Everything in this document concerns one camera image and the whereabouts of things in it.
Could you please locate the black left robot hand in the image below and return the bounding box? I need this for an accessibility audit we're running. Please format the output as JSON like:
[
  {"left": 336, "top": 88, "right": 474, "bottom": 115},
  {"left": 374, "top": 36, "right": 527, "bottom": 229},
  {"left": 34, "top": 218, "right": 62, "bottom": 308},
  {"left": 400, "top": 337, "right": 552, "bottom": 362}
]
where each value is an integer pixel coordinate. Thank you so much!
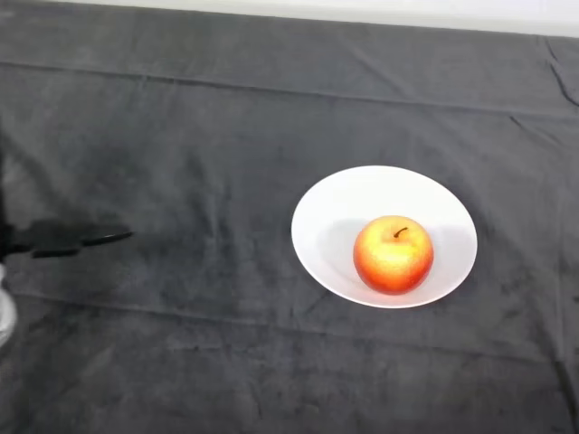
[{"left": 0, "top": 153, "right": 135, "bottom": 266}]

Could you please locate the red yellow apple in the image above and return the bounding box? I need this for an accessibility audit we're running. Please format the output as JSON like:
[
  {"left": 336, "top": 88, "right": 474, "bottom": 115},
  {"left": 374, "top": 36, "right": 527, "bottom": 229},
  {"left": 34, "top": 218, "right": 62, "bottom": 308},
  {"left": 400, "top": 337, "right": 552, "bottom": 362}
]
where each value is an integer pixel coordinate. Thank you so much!
[{"left": 352, "top": 214, "right": 435, "bottom": 297}]

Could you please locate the white round plate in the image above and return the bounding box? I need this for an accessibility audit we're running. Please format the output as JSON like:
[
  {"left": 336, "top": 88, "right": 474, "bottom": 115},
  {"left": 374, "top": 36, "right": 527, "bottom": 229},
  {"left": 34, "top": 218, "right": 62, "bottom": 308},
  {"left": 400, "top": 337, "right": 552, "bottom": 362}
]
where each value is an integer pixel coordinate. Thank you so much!
[{"left": 290, "top": 165, "right": 479, "bottom": 310}]

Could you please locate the black cloth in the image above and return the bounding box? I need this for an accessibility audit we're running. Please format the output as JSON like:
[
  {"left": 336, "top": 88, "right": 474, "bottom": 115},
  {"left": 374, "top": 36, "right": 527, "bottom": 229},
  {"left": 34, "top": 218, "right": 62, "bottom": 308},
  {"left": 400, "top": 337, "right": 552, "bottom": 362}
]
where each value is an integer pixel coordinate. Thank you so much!
[{"left": 0, "top": 0, "right": 579, "bottom": 434}]

